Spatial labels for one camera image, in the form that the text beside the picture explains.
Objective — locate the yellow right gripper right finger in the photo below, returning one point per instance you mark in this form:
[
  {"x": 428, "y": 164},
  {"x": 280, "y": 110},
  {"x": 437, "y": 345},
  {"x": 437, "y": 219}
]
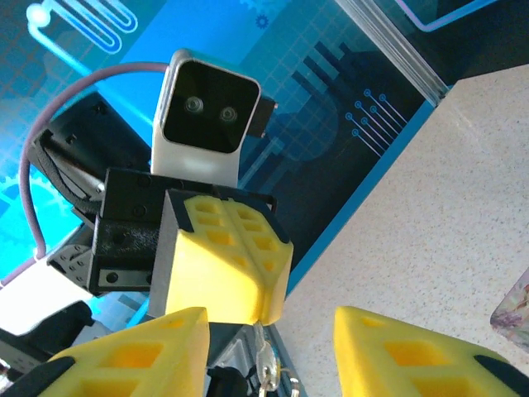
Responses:
[{"x": 413, "y": 364}]

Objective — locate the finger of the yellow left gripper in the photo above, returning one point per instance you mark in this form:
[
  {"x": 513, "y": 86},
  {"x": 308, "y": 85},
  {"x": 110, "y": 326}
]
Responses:
[
  {"x": 206, "y": 281},
  {"x": 273, "y": 281}
]

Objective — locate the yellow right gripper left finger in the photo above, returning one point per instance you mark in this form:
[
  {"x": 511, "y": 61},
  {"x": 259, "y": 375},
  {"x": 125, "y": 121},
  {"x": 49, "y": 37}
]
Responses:
[{"x": 136, "y": 360}]

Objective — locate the silver key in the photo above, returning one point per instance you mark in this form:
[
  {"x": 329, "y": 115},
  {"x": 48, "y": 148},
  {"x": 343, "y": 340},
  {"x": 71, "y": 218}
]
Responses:
[{"x": 268, "y": 364}]

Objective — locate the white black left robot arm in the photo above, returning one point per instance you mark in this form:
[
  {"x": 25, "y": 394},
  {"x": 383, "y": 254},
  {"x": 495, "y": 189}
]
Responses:
[{"x": 37, "y": 289}]

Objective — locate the pink illustrated rectangular mat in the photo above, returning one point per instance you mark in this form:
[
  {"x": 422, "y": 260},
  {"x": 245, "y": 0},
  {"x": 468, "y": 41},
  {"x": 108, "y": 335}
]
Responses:
[{"x": 516, "y": 318}]

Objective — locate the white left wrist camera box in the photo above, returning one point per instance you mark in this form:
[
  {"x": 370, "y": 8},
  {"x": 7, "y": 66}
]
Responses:
[{"x": 194, "y": 161}]

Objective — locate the aluminium frame post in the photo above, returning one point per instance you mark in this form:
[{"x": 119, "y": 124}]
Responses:
[{"x": 398, "y": 45}]

